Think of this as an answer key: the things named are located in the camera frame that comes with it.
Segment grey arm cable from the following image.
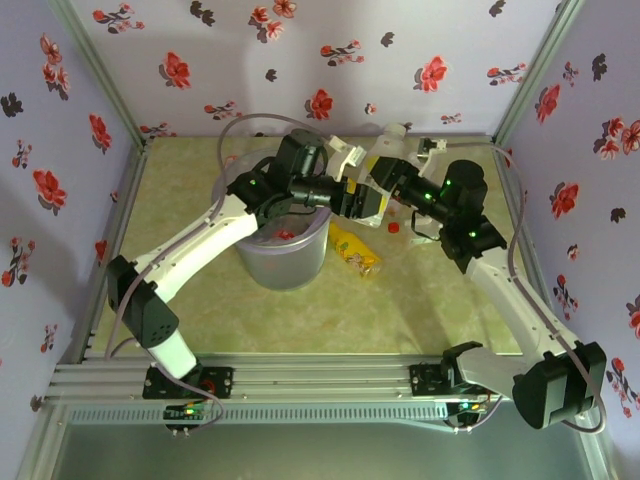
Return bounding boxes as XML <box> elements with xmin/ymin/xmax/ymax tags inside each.
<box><xmin>444</xmin><ymin>141</ymin><xmax>610</xmax><ymax>435</ymax></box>
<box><xmin>104</xmin><ymin>113</ymin><xmax>329</xmax><ymax>436</ymax></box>

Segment translucent grey plastic bin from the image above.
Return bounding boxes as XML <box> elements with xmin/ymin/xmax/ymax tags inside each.
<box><xmin>213</xmin><ymin>148</ymin><xmax>332</xmax><ymax>293</ymax></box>

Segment aluminium base beam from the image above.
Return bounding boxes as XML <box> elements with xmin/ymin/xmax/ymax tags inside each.
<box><xmin>47</xmin><ymin>353</ymin><xmax>506</xmax><ymax>404</ymax></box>

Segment clear bottle with white cap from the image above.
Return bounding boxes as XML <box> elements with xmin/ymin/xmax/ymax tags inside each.
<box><xmin>367</xmin><ymin>122</ymin><xmax>426</xmax><ymax>174</ymax></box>

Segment grey right arm cable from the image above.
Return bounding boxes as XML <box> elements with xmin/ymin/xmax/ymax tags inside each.
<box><xmin>444</xmin><ymin>141</ymin><xmax>610</xmax><ymax>435</ymax></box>

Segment grey left arm cable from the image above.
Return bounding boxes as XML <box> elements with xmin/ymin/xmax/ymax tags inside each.
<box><xmin>104</xmin><ymin>113</ymin><xmax>329</xmax><ymax>436</ymax></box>

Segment green circuit board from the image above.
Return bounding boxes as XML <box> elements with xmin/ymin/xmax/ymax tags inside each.
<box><xmin>449</xmin><ymin>399</ymin><xmax>489</xmax><ymax>416</ymax></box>
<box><xmin>164</xmin><ymin>405</ymin><xmax>214</xmax><ymax>420</ymax></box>

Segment aluminium frame post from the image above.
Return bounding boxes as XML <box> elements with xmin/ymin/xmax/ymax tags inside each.
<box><xmin>47</xmin><ymin>0</ymin><xmax>151</xmax><ymax>149</ymax></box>
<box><xmin>492</xmin><ymin>0</ymin><xmax>586</xmax><ymax>146</ymax></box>

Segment short black cable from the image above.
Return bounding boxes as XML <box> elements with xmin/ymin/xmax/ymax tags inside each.
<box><xmin>409</xmin><ymin>209</ymin><xmax>444</xmax><ymax>247</ymax></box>

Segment yellow plastic bottle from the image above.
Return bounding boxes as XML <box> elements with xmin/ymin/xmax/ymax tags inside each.
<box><xmin>327</xmin><ymin>222</ymin><xmax>384</xmax><ymax>284</ymax></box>

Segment perforated metal cable tray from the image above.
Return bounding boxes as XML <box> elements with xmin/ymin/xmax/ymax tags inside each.
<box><xmin>67</xmin><ymin>403</ymin><xmax>451</xmax><ymax>426</ymax></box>

